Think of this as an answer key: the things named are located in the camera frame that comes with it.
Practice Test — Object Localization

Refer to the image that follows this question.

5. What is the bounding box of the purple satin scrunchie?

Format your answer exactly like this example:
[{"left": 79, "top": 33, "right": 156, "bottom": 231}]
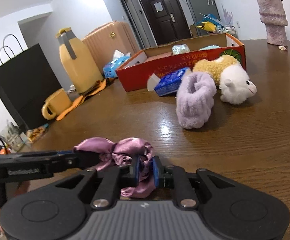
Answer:
[
  {"left": 111, "top": 138, "right": 155, "bottom": 198},
  {"left": 74, "top": 137, "right": 116, "bottom": 171}
]

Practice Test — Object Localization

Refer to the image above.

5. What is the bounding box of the snack packet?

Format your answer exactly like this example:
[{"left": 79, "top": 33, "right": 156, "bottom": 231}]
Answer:
[{"left": 26, "top": 124, "right": 49, "bottom": 143}]

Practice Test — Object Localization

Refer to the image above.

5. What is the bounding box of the yellow ceramic mug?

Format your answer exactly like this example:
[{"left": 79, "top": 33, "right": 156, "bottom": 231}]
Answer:
[{"left": 41, "top": 88, "right": 72, "bottom": 120}]

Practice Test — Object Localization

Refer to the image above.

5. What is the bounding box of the black paper shopping bag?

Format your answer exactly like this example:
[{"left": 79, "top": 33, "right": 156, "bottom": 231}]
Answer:
[{"left": 0, "top": 44, "right": 61, "bottom": 132}]

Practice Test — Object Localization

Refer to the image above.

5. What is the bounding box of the yellow thermos jug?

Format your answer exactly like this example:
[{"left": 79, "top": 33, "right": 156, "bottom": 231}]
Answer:
[{"left": 56, "top": 28, "right": 103, "bottom": 94}]

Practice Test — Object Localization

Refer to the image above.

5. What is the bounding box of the lavender fuzzy headband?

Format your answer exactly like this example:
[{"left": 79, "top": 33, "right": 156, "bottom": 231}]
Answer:
[{"left": 176, "top": 72, "right": 217, "bottom": 129}]

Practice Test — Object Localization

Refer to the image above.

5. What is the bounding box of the small blue tissue packet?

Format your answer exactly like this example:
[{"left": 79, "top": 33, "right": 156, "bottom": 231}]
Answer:
[{"left": 154, "top": 67, "right": 192, "bottom": 97}]

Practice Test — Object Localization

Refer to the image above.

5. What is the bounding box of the blue tissue pack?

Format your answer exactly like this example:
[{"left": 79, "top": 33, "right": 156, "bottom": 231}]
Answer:
[{"left": 103, "top": 50, "right": 130, "bottom": 78}]

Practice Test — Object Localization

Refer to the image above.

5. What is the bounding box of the red cardboard box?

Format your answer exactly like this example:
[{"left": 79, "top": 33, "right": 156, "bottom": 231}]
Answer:
[{"left": 116, "top": 34, "right": 246, "bottom": 92}]

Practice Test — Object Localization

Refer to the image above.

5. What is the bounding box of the yellow white plush alpaca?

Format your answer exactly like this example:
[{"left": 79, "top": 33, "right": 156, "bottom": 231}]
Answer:
[{"left": 193, "top": 55, "right": 257, "bottom": 105}]

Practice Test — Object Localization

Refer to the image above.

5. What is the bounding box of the pink ribbed suitcase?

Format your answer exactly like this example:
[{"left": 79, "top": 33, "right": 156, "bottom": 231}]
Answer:
[{"left": 82, "top": 21, "right": 140, "bottom": 74}]

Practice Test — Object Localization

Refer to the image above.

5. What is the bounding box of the dark brown entrance door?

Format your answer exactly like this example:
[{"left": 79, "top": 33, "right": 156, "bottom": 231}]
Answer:
[{"left": 139, "top": 0, "right": 191, "bottom": 45}]

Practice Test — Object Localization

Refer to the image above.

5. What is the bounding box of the grey refrigerator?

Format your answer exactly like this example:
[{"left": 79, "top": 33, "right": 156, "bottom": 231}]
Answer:
[{"left": 180, "top": 0, "right": 220, "bottom": 28}]

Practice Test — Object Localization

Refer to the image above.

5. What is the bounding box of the pink textured vase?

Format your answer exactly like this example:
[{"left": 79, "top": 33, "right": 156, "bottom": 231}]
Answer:
[{"left": 257, "top": 0, "right": 288, "bottom": 46}]

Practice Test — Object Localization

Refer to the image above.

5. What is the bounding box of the wire storage cart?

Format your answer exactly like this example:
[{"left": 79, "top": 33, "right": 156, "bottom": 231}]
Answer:
[{"left": 215, "top": 25, "right": 237, "bottom": 38}]

